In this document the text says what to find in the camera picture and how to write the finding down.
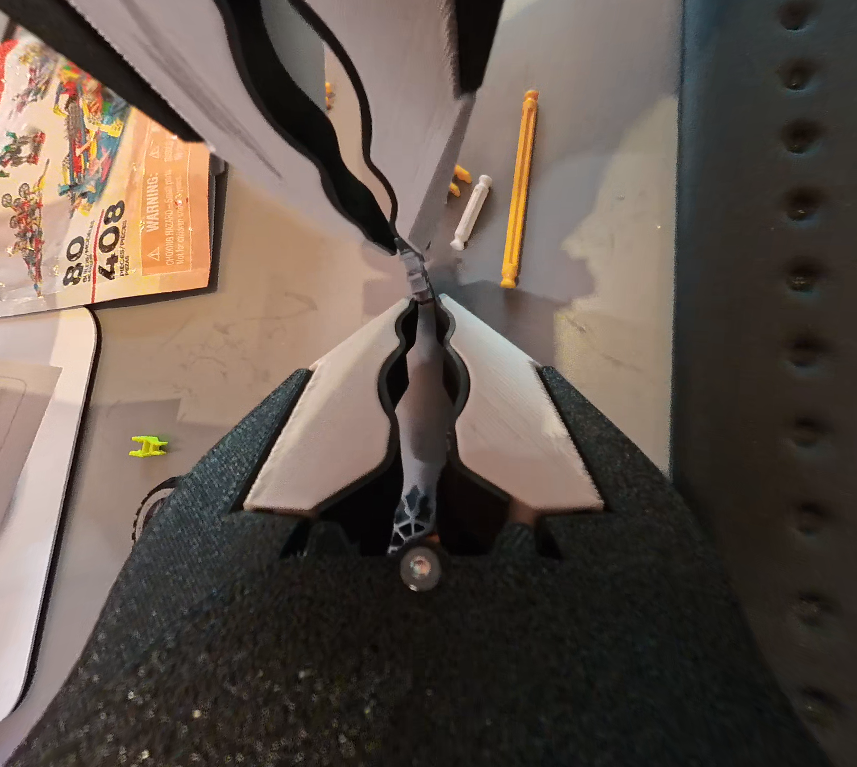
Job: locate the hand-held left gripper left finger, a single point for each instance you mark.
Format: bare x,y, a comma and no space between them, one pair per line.
322,432

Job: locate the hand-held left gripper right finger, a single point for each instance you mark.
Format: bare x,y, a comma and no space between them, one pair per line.
522,432

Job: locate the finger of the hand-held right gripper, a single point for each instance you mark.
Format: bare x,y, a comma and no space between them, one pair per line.
147,31
402,44

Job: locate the small lime green connector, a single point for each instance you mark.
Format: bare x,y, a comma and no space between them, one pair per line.
148,447

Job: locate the short white rod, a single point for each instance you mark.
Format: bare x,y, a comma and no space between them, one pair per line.
470,212

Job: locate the long yellow rod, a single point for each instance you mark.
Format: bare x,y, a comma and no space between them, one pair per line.
520,191

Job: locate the orange toy set bag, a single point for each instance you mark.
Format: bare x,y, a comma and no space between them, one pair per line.
134,232

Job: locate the white rounded board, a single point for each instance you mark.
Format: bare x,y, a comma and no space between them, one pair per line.
74,412

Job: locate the black perforated panel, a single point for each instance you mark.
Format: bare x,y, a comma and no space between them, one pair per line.
737,245

